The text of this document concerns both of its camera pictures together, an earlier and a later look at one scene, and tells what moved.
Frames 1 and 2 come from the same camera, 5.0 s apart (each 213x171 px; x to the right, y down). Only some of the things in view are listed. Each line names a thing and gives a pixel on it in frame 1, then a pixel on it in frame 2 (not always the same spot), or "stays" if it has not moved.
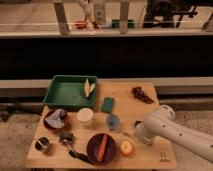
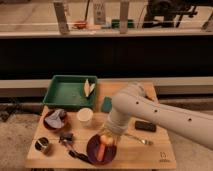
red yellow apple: (126, 148) → (106, 139)
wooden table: (105, 136) stays
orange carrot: (102, 147) stays
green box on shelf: (116, 24) stays
